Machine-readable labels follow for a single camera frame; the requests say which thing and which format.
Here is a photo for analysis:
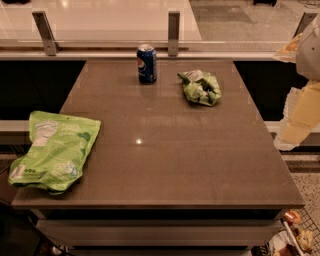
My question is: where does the wire basket with snacks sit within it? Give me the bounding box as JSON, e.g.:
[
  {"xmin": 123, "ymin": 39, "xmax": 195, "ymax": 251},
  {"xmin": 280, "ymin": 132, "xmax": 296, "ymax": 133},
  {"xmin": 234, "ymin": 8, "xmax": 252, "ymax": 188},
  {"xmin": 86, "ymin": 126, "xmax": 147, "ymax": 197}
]
[{"xmin": 266, "ymin": 209, "xmax": 320, "ymax": 256}]

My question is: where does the middle metal railing bracket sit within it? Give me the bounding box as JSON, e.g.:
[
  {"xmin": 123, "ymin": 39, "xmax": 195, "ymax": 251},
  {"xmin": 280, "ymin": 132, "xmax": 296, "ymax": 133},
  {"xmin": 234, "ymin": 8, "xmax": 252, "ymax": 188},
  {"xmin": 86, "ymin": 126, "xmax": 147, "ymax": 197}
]
[{"xmin": 168, "ymin": 11, "xmax": 180, "ymax": 56}]

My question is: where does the left metal railing bracket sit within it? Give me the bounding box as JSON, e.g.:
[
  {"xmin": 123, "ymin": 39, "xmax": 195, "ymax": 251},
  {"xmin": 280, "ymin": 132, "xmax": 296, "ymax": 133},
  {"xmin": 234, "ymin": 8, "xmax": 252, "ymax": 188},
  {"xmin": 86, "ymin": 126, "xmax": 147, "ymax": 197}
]
[{"xmin": 32, "ymin": 11, "xmax": 58, "ymax": 56}]

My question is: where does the large green rice chip bag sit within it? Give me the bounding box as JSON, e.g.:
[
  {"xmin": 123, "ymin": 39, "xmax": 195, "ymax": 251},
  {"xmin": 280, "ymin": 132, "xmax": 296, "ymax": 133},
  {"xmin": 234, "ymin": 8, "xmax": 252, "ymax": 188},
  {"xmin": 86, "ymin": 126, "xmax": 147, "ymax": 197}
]
[{"xmin": 8, "ymin": 111, "xmax": 101, "ymax": 195}]

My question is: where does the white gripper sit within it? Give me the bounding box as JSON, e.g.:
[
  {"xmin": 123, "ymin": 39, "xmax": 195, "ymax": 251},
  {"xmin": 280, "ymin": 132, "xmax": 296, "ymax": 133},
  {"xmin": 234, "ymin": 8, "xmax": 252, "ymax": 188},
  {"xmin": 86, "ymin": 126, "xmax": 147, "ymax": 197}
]
[{"xmin": 273, "ymin": 15, "xmax": 320, "ymax": 151}]

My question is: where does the green jalapeno chip bag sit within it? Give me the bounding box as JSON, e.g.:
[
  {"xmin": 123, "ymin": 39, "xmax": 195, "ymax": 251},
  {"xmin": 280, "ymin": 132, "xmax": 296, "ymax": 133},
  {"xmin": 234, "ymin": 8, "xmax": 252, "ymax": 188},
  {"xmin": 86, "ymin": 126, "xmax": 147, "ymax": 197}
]
[{"xmin": 178, "ymin": 69, "xmax": 221, "ymax": 107}]

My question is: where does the blue Pepsi can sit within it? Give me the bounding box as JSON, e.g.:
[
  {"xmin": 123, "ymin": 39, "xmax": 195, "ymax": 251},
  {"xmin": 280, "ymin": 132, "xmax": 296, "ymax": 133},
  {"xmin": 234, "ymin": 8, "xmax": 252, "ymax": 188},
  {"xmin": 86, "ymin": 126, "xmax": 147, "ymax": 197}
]
[{"xmin": 137, "ymin": 44, "xmax": 157, "ymax": 84}]

